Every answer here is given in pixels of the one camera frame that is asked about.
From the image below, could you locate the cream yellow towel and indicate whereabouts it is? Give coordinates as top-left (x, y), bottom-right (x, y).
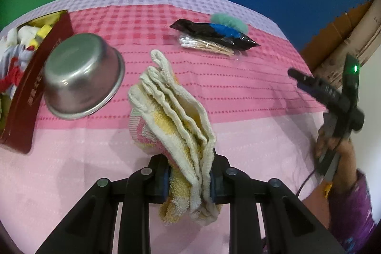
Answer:
top-left (128, 50), bottom-right (221, 226)

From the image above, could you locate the black plastic packet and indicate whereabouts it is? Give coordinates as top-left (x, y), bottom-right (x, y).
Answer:
top-left (170, 19), bottom-right (260, 51)

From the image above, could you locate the cotton swabs bag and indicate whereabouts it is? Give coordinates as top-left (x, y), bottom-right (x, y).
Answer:
top-left (178, 35), bottom-right (241, 57)

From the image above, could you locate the teal pompom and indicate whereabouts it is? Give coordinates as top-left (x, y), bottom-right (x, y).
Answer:
top-left (210, 13), bottom-right (249, 35)

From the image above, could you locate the red and grey satin cloth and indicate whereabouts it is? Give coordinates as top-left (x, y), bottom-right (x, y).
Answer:
top-left (1, 45), bottom-right (35, 100)

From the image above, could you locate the purple sleeve forearm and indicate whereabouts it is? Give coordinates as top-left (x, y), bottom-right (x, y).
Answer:
top-left (328, 170), bottom-right (378, 253)

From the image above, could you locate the yellow soft toy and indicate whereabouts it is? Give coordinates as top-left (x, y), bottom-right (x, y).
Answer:
top-left (26, 24), bottom-right (53, 51)

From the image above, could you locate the person right hand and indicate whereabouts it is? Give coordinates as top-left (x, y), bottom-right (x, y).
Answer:
top-left (315, 125), bottom-right (356, 187)

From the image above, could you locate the pink checked tablecloth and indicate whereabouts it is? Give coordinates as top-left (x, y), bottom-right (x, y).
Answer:
top-left (1, 0), bottom-right (323, 253)

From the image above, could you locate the steel bowl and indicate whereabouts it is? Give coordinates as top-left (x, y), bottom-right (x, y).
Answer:
top-left (43, 33), bottom-right (125, 120)

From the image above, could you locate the red tin box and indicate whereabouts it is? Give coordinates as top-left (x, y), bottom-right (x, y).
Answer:
top-left (1, 10), bottom-right (73, 154)

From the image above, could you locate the brown wooden door frame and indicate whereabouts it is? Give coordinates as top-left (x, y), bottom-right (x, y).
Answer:
top-left (301, 0), bottom-right (380, 88)

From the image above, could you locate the black cable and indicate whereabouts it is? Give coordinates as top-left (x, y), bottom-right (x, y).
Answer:
top-left (296, 167), bottom-right (319, 198)

